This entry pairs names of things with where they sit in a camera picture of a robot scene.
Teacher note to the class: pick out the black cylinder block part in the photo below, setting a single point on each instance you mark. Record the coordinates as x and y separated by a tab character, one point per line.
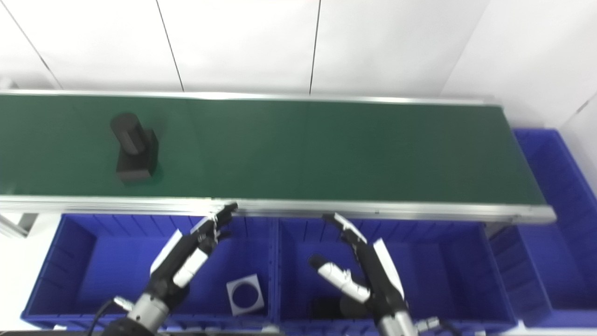
326	308
135	158

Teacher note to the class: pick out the green conveyor belt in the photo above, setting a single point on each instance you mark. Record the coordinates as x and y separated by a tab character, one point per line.
326	208
303	149

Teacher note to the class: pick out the aluminium conveyor leg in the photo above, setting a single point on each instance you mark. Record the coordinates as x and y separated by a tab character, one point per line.
18	224

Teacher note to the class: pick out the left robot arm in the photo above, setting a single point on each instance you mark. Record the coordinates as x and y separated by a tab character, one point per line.
144	312

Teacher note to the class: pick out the white square plate with hole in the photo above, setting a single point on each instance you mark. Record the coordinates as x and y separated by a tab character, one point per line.
259	304

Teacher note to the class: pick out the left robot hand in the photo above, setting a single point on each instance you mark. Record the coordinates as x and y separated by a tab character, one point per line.
179	261

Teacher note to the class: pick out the blue plastic bin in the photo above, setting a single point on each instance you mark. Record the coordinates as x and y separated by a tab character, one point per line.
107	266
443	275
555	252

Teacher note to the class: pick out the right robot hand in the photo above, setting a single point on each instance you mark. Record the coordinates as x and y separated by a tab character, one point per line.
380	275

